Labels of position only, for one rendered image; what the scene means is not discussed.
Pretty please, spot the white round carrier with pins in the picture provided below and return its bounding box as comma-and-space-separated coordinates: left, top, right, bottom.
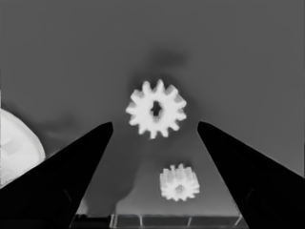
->
0, 108, 47, 189

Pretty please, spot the small white toothed gear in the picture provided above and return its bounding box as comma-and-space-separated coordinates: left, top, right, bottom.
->
159, 162, 201, 202
125, 78, 188, 140

